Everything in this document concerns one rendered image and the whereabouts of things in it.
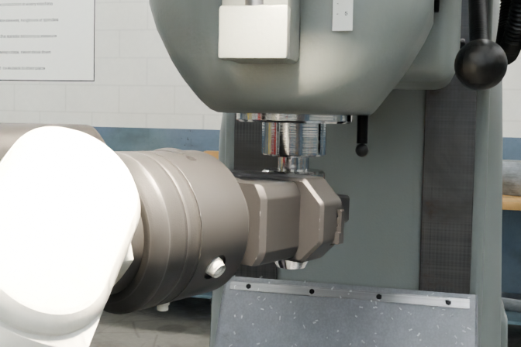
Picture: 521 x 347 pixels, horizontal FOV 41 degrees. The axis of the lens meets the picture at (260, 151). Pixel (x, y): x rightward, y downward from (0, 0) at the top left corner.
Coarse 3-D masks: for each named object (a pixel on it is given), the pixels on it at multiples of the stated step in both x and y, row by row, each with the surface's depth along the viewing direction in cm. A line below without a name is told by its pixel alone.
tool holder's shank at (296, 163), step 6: (282, 156) 51; (288, 156) 50; (294, 156) 50; (300, 156) 50; (306, 156) 51; (312, 156) 51; (282, 162) 51; (288, 162) 51; (294, 162) 51; (300, 162) 51; (306, 162) 51; (282, 168) 51; (288, 168) 51; (294, 168) 51; (300, 168) 51; (306, 168) 51
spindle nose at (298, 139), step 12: (264, 132) 51; (276, 132) 50; (288, 132) 49; (300, 132) 49; (312, 132) 50; (324, 132) 51; (264, 144) 51; (276, 144) 50; (288, 144) 50; (300, 144) 49; (312, 144) 50; (324, 144) 51
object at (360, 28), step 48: (192, 0) 44; (336, 0) 42; (384, 0) 42; (432, 0) 45; (192, 48) 44; (336, 48) 42; (384, 48) 43; (240, 96) 44; (288, 96) 43; (336, 96) 44; (384, 96) 48
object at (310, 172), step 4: (268, 168) 53; (272, 168) 53; (276, 168) 53; (272, 172) 50; (276, 172) 50; (280, 172) 50; (284, 172) 50; (288, 172) 50; (292, 172) 50; (296, 172) 50; (300, 172) 50; (304, 172) 50; (308, 172) 50; (312, 172) 50; (316, 172) 50; (320, 172) 51; (316, 176) 50; (320, 176) 51; (324, 176) 51
